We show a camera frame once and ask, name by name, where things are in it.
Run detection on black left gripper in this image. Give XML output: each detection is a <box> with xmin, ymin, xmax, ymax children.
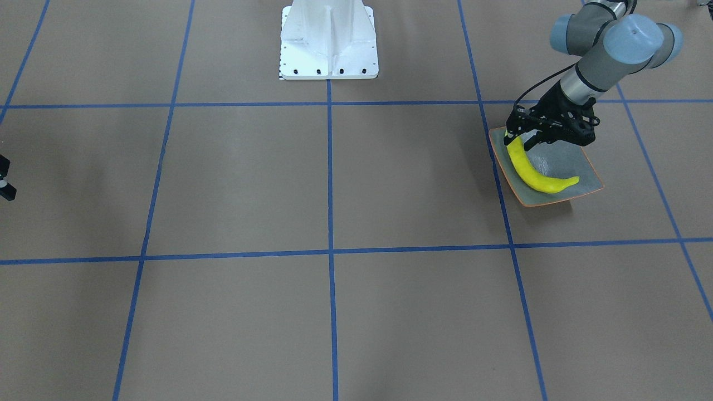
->
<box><xmin>504</xmin><ymin>83</ymin><xmax>600</xmax><ymax>152</ymax></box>

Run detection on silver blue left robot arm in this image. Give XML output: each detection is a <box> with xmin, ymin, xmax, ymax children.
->
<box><xmin>504</xmin><ymin>1</ymin><xmax>684</xmax><ymax>150</ymax></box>

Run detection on grey square plate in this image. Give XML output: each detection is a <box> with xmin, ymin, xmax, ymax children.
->
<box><xmin>489</xmin><ymin>127</ymin><xmax>604</xmax><ymax>207</ymax></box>

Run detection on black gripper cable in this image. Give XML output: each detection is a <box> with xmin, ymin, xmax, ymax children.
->
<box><xmin>514</xmin><ymin>64</ymin><xmax>577</xmax><ymax>109</ymax></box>

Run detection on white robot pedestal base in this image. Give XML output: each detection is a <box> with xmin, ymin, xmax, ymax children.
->
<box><xmin>279</xmin><ymin>1</ymin><xmax>379</xmax><ymax>80</ymax></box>

